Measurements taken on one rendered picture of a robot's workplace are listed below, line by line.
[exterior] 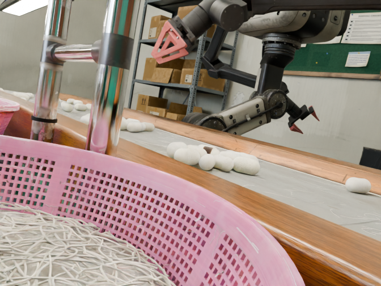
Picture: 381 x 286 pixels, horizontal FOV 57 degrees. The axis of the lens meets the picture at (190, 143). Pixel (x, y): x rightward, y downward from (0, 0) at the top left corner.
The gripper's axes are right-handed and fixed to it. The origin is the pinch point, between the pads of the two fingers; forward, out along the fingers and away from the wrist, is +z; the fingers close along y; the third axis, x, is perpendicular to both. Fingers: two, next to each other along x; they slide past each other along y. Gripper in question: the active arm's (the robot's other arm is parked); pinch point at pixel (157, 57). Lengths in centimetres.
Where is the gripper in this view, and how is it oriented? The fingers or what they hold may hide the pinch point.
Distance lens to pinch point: 85.3
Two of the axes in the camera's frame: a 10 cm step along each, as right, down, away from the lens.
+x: -6.5, -7.6, -0.7
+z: -7.6, 6.4, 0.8
